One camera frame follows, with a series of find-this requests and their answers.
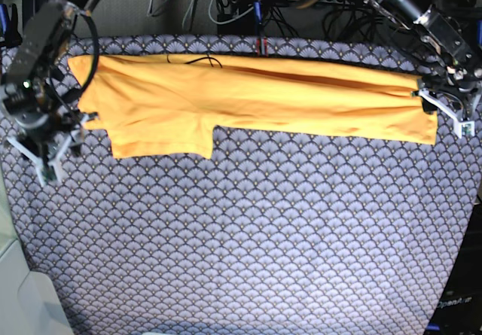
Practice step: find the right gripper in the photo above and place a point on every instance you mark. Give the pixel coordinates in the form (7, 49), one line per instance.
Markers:
(42, 113)

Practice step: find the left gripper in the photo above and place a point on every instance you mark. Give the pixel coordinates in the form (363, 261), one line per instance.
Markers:
(461, 87)

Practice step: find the yellow T-shirt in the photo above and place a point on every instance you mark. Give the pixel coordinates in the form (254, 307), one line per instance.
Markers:
(170, 104)

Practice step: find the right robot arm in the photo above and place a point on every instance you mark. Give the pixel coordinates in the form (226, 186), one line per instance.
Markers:
(45, 40)

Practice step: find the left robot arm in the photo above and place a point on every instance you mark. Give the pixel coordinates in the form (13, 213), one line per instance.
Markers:
(434, 29)

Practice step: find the white plastic bin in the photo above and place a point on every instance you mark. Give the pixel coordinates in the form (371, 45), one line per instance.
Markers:
(29, 302)

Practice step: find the black OpenArm box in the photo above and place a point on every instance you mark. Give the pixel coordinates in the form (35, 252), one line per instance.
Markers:
(459, 309)

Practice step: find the red clip marker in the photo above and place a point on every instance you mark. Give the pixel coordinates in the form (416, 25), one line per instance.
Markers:
(261, 46)

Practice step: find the blue fan-patterned tablecloth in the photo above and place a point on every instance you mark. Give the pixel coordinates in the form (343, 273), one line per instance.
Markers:
(277, 233)

